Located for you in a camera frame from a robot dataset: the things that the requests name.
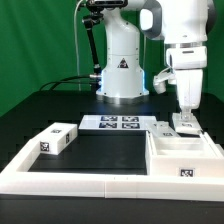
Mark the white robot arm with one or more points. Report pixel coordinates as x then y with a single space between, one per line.
115 27

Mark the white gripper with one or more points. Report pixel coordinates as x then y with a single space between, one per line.
187 65

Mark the white cabinet box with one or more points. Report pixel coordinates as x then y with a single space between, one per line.
184 157

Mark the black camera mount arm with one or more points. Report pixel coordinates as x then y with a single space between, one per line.
89 22

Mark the white U-shaped frame border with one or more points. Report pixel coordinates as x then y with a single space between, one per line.
16 178

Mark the white flat panel with tags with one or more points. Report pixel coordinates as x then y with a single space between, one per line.
116 122

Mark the white block with tags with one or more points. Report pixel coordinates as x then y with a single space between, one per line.
54 139

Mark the white door piece with knob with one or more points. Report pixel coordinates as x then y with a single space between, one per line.
160 129

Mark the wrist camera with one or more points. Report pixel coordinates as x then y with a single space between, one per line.
162 78

